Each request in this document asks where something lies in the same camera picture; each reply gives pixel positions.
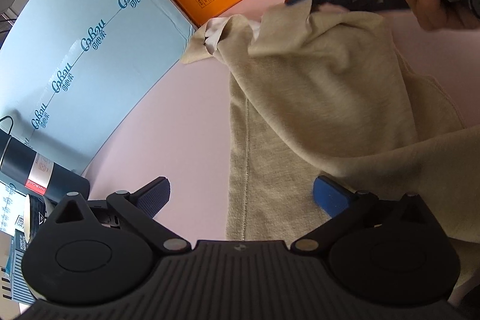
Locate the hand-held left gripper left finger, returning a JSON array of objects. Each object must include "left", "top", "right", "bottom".
[{"left": 45, "top": 176, "right": 190, "bottom": 253}]

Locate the dark thermos bottle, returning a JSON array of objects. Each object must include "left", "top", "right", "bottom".
[{"left": 0, "top": 115, "right": 91, "bottom": 202}]

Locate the beige knit garment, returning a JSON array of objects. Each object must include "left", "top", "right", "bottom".
[{"left": 180, "top": 3, "right": 480, "bottom": 249}]

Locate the light blue cardboard box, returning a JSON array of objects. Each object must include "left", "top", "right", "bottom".
[{"left": 0, "top": 0, "right": 198, "bottom": 178}]

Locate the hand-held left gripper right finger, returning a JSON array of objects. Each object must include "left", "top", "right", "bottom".
[{"left": 290, "top": 175, "right": 432, "bottom": 255}]

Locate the dark paper cup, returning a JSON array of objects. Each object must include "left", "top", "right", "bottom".
[{"left": 23, "top": 193, "right": 51, "bottom": 231}]

